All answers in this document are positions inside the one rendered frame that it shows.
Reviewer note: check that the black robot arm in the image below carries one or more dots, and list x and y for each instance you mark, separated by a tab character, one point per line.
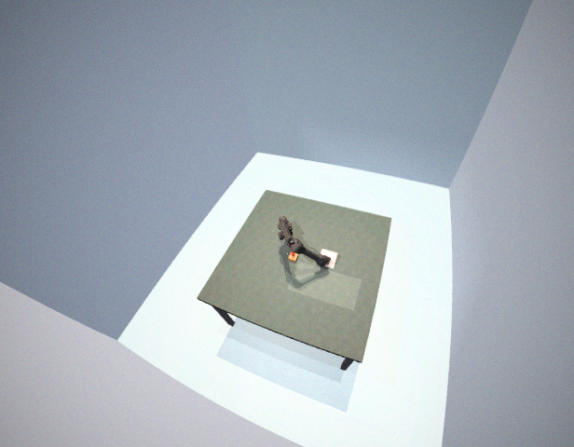
298	247

